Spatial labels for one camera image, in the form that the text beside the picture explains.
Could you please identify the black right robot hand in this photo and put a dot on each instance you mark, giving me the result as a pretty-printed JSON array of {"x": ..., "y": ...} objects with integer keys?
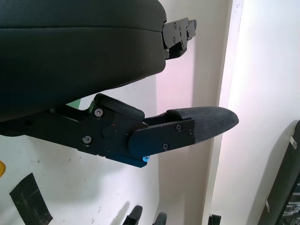
[{"x": 136, "y": 215}]

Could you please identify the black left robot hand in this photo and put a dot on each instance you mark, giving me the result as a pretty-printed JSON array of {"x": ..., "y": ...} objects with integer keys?
[{"x": 70, "y": 58}]

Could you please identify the green block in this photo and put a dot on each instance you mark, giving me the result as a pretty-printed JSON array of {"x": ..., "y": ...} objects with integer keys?
[{"x": 82, "y": 104}]

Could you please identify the yellow block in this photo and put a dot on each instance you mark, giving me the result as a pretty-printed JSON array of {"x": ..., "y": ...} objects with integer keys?
[{"x": 2, "y": 170}]

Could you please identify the dark background equipment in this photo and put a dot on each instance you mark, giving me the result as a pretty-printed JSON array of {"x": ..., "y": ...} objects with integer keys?
[{"x": 288, "y": 175}]

